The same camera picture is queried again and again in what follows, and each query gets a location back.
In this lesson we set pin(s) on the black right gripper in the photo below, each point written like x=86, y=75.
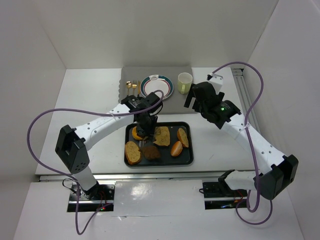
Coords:
x=196, y=101

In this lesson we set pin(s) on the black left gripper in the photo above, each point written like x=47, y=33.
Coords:
x=144, y=127

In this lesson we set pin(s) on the metal food tongs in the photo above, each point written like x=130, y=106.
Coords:
x=148, y=139

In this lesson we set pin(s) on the small seeded bread slice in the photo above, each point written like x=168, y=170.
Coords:
x=182, y=137

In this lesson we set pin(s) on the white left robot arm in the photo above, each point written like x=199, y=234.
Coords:
x=73, y=143

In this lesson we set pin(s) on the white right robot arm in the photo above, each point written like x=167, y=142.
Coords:
x=275, y=170

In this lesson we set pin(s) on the dark brown chocolate bread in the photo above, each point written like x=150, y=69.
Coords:
x=151, y=153

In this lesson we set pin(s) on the oval seeded bread slice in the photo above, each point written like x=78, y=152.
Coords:
x=132, y=153

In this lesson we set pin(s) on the orange bread roll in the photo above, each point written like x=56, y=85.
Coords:
x=176, y=149

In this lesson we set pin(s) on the orange glazed donut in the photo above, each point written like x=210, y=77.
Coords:
x=135, y=135

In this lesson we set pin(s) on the grey placemat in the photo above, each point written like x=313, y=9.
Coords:
x=174, y=104

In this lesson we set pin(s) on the pale green mug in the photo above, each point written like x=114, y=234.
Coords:
x=184, y=82

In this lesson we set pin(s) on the black rectangular tray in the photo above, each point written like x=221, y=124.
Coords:
x=185, y=158

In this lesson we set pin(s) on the white plate teal rim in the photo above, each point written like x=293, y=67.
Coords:
x=157, y=82

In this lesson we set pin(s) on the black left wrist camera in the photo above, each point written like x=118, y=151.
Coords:
x=152, y=98

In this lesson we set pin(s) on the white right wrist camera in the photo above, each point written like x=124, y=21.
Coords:
x=216, y=81

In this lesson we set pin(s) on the gold knife green handle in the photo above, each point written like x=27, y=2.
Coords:
x=138, y=88

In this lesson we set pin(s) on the gold fork green handle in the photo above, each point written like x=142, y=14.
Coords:
x=134, y=86

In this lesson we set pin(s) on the gold spoon green handle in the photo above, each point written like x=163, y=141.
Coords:
x=128, y=85

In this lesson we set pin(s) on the aluminium rail right side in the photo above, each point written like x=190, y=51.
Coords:
x=245, y=160

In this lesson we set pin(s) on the aluminium rail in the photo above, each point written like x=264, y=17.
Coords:
x=245, y=160
x=160, y=176

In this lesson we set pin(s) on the aluminium rail front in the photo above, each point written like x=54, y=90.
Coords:
x=160, y=176

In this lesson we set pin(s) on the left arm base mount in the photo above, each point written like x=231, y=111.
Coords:
x=102, y=200

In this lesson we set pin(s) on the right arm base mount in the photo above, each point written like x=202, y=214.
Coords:
x=216, y=197

